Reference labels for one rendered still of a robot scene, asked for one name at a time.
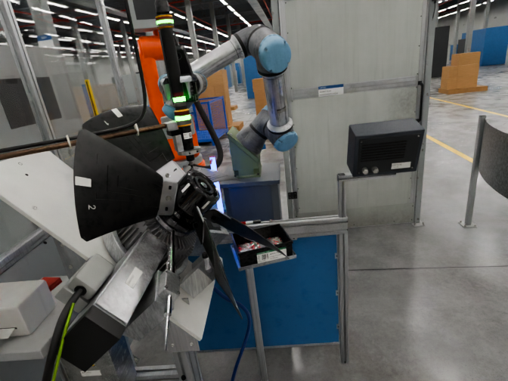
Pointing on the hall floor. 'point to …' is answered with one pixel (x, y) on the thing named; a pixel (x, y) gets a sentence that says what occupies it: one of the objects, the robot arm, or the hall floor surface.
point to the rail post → (343, 297)
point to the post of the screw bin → (256, 323)
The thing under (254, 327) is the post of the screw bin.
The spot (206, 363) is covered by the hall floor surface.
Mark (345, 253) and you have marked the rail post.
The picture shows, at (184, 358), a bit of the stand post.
